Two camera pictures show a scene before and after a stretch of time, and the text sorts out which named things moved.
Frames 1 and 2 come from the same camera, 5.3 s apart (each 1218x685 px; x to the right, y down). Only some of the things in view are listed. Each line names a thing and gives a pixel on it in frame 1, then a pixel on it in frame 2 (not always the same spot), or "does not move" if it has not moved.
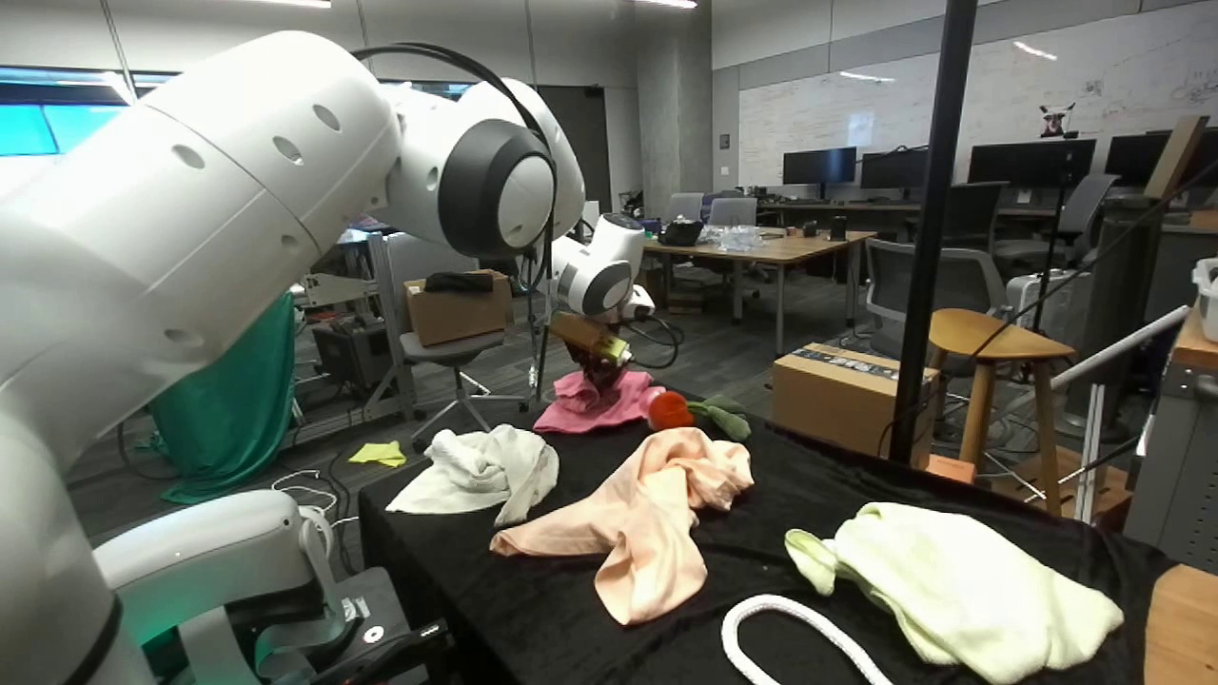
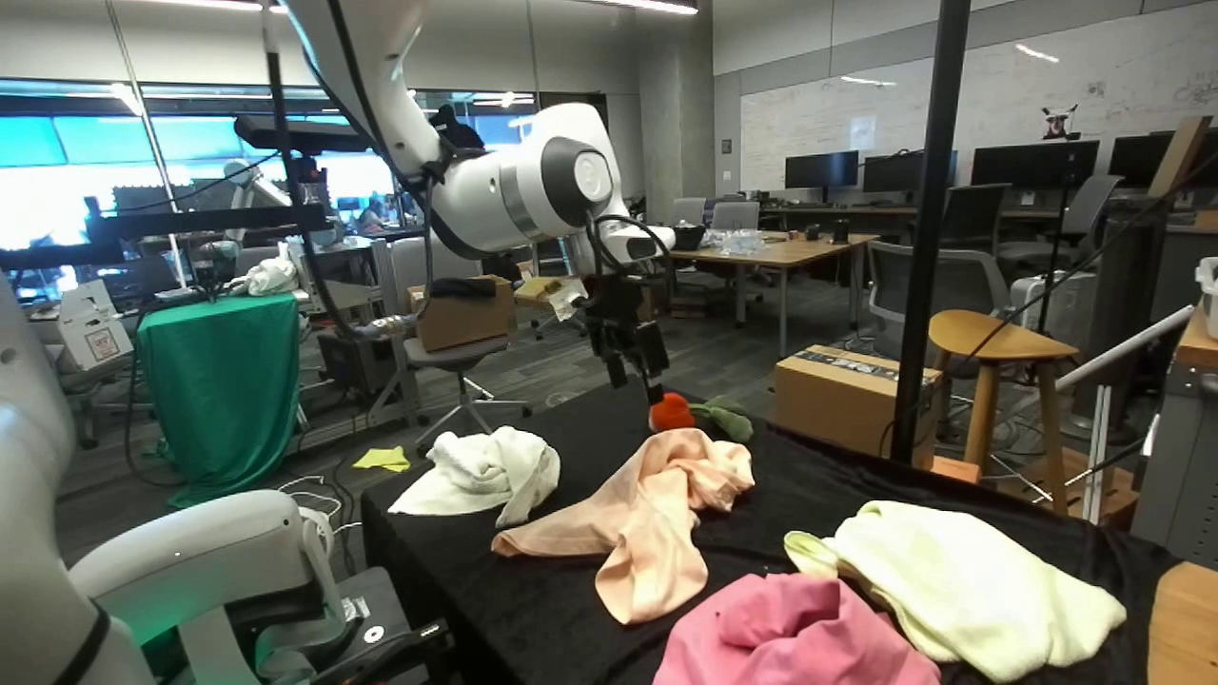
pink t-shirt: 579,412 → 773,628
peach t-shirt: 646,521 does not move
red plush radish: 670,409 does not move
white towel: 500,469 does not move
